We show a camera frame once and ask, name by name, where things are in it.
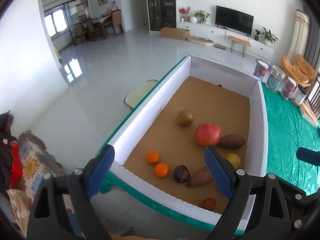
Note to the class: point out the floral printed blanket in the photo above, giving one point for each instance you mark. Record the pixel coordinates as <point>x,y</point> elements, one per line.
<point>32,165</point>

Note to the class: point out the red apple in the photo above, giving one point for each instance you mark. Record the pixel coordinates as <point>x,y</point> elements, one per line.
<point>208,134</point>

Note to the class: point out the purple mat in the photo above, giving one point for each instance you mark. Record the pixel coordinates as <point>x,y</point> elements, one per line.
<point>220,46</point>

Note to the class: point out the wooden dining table set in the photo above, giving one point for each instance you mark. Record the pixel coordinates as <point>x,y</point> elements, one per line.
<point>102,23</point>

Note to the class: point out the wooden bench with metal legs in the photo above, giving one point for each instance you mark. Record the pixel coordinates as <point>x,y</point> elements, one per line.
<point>239,40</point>

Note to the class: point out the brown pear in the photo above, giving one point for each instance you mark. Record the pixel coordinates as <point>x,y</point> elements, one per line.
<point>185,117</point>

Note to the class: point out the white television cabinet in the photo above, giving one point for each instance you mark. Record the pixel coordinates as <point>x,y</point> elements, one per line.
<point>207,30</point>

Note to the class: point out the red labelled food can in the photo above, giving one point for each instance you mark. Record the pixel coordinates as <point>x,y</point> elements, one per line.
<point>288,88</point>

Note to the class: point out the brown cardboard carton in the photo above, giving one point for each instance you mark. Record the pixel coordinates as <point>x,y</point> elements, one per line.
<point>173,33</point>

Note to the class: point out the dark wooden chair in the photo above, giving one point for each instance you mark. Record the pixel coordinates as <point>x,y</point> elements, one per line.
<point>315,95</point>

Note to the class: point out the oval cat scratcher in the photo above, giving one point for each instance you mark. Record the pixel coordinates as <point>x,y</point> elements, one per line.
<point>200,40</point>

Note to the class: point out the grey curtain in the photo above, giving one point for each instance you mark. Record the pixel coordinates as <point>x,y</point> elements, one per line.
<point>313,35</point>

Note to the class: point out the green tablecloth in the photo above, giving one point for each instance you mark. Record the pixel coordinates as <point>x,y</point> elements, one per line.
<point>282,135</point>

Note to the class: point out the yellow green pear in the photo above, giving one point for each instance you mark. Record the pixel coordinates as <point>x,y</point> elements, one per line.
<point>233,159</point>

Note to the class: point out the dark glass display cabinet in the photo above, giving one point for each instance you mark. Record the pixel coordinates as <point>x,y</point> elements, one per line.
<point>160,5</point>

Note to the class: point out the black television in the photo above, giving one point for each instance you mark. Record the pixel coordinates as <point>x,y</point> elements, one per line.
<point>234,20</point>

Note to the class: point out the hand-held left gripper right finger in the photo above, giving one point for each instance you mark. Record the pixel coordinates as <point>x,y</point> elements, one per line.
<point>220,175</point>

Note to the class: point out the white round vase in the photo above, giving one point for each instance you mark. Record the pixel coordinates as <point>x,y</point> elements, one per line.
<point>193,19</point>

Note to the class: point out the yellow book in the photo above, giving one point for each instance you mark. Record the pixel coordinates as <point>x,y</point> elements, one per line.
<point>309,115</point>

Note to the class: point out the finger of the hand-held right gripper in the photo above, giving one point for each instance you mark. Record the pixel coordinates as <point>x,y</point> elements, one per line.
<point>300,196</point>
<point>308,155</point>

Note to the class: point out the glass sliding door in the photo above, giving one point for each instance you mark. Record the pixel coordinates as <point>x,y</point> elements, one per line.
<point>62,22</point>

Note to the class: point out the red cloth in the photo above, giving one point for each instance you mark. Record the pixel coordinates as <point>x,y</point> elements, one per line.
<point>14,166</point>

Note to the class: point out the covered standing air conditioner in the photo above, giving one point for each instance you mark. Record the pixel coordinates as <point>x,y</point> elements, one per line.
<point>298,33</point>

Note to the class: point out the dark cloth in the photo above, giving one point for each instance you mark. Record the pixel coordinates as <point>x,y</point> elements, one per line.
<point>5,135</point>

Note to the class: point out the white can with red label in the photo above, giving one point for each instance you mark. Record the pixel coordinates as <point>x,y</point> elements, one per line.
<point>261,70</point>

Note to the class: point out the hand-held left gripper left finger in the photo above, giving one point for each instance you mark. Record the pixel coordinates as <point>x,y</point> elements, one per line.
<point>100,175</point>

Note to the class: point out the glass jar with gold lid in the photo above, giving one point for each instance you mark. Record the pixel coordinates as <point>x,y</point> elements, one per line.
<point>275,80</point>

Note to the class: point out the dark orange tangerine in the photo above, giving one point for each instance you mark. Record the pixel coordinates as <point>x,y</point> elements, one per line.
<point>209,204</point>

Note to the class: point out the white cardboard box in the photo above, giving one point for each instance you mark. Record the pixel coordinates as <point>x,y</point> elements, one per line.
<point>162,97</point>

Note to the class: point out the large green potted plant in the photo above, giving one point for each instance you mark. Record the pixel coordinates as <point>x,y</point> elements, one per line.
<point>269,35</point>

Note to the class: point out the sweet potato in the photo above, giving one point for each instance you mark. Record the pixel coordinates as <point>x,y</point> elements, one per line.
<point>232,141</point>
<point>198,178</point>

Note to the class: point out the small green potted plant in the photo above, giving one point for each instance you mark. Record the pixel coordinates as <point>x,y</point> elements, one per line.
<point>257,33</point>

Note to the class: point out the leafy green potted plant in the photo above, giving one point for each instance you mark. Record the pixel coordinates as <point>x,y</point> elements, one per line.
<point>202,16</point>

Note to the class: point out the clear jar with black lid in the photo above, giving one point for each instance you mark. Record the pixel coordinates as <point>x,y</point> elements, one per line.
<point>298,96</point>

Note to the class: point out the orange lounge chair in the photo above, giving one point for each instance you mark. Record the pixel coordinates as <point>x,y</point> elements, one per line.
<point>300,71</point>

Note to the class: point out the large dark passion fruit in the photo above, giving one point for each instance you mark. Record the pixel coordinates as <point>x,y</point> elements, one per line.
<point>181,173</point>

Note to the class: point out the red flower bouquet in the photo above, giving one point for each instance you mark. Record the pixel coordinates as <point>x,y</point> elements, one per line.
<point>184,11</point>

